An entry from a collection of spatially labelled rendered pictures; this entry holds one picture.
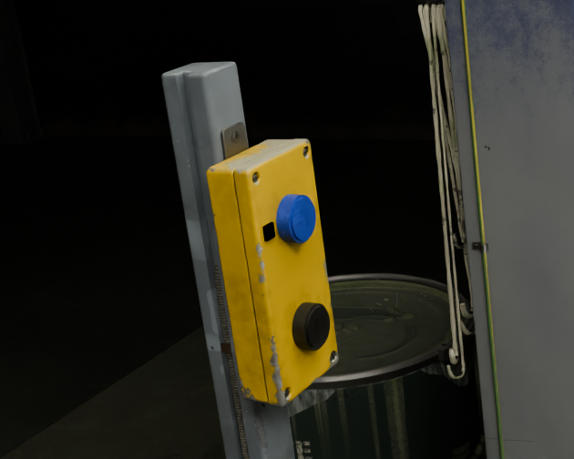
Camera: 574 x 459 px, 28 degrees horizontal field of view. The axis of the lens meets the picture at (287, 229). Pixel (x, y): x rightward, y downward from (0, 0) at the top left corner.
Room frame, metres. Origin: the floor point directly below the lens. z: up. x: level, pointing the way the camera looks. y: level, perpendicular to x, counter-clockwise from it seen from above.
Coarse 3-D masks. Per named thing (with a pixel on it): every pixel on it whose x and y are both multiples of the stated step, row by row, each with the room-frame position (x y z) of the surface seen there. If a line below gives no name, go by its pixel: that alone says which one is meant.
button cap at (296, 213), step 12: (288, 204) 1.11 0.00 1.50; (300, 204) 1.11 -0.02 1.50; (312, 204) 1.13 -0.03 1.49; (276, 216) 1.11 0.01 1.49; (288, 216) 1.10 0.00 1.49; (300, 216) 1.11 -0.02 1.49; (312, 216) 1.13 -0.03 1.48; (288, 228) 1.10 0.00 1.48; (300, 228) 1.11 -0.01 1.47; (312, 228) 1.13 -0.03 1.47; (288, 240) 1.11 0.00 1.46; (300, 240) 1.11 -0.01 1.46
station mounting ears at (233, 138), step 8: (224, 128) 1.15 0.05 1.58; (232, 128) 1.16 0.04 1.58; (240, 128) 1.17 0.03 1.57; (224, 136) 1.14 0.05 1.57; (232, 136) 1.15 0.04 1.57; (240, 136) 1.16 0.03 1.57; (224, 144) 1.14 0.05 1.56; (232, 144) 1.15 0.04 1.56; (240, 144) 1.16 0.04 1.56; (224, 152) 1.14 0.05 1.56; (232, 152) 1.15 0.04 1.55; (240, 152) 1.16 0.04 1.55
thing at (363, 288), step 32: (352, 288) 2.52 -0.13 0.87; (384, 288) 2.49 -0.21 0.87; (416, 288) 2.46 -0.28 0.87; (352, 320) 2.33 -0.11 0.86; (384, 320) 2.30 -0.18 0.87; (416, 320) 2.29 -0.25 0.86; (448, 320) 2.26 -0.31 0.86; (352, 352) 2.16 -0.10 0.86; (384, 352) 2.14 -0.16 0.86; (416, 352) 2.11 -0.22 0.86
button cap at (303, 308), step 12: (300, 312) 1.11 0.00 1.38; (312, 312) 1.11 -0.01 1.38; (324, 312) 1.13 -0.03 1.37; (300, 324) 1.10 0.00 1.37; (312, 324) 1.11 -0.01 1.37; (324, 324) 1.12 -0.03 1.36; (300, 336) 1.10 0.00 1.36; (312, 336) 1.10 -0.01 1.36; (324, 336) 1.12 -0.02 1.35; (300, 348) 1.11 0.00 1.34; (312, 348) 1.11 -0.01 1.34
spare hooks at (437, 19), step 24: (432, 0) 1.61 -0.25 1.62; (432, 24) 1.60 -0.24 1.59; (432, 48) 1.61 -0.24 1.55; (432, 72) 1.60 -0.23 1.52; (432, 96) 1.60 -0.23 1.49; (456, 144) 1.60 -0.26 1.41; (456, 168) 1.61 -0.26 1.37; (456, 192) 1.62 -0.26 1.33; (456, 240) 1.60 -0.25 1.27; (456, 288) 1.59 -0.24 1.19; (456, 312) 1.59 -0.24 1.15; (456, 360) 1.57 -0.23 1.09
